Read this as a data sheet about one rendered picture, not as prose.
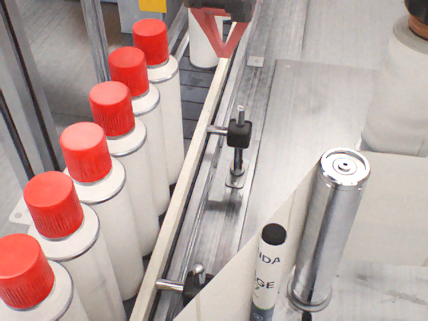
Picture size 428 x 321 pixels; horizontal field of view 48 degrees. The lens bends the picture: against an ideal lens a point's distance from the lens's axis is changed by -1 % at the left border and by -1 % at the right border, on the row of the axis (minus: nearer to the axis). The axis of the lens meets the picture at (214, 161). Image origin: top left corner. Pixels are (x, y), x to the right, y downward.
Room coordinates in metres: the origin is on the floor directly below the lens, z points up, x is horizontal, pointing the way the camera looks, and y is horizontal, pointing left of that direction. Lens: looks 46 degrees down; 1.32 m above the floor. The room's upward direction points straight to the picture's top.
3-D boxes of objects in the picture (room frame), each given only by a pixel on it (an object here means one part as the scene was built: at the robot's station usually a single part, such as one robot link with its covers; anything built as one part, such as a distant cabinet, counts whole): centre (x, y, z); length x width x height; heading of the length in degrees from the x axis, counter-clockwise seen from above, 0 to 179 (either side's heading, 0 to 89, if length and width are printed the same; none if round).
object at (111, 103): (0.31, 0.08, 0.98); 0.05 x 0.05 x 0.20
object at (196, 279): (0.23, 0.03, 0.89); 0.06 x 0.03 x 0.12; 78
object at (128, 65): (0.36, 0.08, 0.98); 0.05 x 0.05 x 0.20
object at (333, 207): (0.24, -0.10, 0.97); 0.05 x 0.05 x 0.19
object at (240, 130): (0.46, -0.03, 0.89); 0.03 x 0.03 x 0.12; 78
